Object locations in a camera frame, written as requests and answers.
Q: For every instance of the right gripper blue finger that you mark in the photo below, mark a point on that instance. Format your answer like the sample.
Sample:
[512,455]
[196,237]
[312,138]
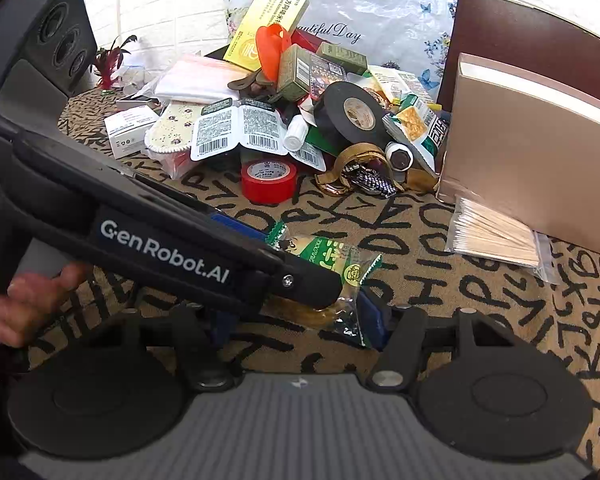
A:
[374,317]

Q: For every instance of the green cracker snack packet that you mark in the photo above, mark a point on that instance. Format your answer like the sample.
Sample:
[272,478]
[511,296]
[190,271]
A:
[321,292]

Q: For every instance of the person's left hand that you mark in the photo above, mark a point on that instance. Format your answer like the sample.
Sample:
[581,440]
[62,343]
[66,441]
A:
[32,299]

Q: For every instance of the white blue medicine box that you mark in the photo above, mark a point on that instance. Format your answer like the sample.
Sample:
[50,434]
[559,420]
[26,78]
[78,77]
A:
[126,130]

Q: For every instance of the bag of wooden toothpicks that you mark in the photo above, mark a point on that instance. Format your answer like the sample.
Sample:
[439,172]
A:
[478,231]

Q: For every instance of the red artificial plant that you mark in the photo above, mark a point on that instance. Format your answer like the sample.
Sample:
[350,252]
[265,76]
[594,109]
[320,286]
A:
[108,60]

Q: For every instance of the white blister pack barcode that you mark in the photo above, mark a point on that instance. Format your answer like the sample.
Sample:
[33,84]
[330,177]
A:
[227,124]

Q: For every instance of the red tape roll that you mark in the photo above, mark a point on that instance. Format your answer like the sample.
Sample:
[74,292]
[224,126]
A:
[269,181]

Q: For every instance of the clear zip bag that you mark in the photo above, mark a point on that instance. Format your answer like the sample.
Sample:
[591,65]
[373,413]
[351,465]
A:
[199,79]

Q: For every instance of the green yellow snack packet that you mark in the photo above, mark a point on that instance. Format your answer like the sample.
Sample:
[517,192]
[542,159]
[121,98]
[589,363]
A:
[418,127]

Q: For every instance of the black electrical tape roll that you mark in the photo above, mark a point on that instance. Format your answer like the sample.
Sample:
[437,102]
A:
[346,114]

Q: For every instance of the small white bottle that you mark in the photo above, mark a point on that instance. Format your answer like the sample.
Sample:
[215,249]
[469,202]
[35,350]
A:
[296,133]

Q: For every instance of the tan cardboard box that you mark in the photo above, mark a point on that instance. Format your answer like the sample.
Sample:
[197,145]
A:
[527,146]

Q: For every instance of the olive green card box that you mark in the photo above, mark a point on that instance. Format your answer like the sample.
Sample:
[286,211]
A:
[302,73]

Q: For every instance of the orange silicone brush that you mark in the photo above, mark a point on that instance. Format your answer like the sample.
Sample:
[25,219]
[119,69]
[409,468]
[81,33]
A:
[271,42]

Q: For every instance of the yellow medicine box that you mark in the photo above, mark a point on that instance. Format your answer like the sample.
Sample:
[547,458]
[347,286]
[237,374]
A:
[261,14]

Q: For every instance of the floral plastic bag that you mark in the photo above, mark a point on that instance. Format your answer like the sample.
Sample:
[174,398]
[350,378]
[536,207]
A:
[409,35]

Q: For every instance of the dark brown box lid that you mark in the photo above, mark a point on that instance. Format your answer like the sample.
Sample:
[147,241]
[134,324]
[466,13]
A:
[524,37]

